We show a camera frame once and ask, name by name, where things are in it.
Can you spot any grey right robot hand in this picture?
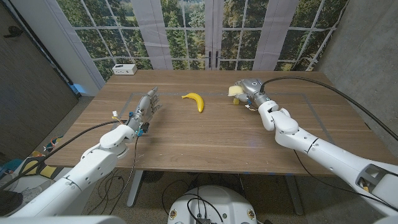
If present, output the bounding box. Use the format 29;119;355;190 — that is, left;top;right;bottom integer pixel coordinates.
234;78;271;107

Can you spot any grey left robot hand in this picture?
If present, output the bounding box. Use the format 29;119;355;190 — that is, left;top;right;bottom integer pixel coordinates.
126;86;162;133

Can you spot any pale yellow sponge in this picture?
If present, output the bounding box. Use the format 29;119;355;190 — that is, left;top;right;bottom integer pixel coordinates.
228;85;245;97

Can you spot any yellow banana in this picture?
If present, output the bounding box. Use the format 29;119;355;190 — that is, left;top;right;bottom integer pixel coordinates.
181;92;205;113

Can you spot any white power strip box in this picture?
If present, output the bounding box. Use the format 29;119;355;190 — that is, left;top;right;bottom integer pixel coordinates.
112;63;138;76

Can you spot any blue floor object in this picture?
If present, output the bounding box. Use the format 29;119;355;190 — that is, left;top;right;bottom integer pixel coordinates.
70;83;86;95

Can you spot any grey table leg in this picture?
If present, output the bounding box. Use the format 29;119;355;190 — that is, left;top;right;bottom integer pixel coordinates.
126;170;144;208
285;175;304;216

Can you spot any printed window backdrop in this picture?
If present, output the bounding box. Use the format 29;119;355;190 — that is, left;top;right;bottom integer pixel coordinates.
55;0;349;82

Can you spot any colourful floor toy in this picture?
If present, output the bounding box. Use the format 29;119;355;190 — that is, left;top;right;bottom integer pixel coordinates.
43;135;65;153

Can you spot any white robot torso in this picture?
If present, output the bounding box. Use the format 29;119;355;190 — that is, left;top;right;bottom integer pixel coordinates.
167;185;257;224

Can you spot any yellow and black floor object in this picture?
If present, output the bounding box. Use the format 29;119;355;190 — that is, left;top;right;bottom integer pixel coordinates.
18;155;58;179

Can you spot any white sneaker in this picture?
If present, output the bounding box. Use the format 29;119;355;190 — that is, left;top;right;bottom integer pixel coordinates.
18;179;54;202

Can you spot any white connector with yellow wire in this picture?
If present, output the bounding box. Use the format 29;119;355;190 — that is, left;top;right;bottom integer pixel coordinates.
111;110;124;124

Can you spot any thin black hanging cable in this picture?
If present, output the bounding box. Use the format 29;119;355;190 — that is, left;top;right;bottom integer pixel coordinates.
107;134;139;215

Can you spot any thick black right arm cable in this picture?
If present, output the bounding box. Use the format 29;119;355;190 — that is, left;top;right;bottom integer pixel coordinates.
260;76;398;141

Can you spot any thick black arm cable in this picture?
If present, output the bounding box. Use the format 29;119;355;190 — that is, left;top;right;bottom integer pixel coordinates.
260;76;398;141
0;119;130;190

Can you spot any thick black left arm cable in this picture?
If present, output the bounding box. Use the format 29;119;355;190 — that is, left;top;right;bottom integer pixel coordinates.
0;119;130;190

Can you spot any black wall hook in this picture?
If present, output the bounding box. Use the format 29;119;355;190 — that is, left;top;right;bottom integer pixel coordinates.
3;26;24;39

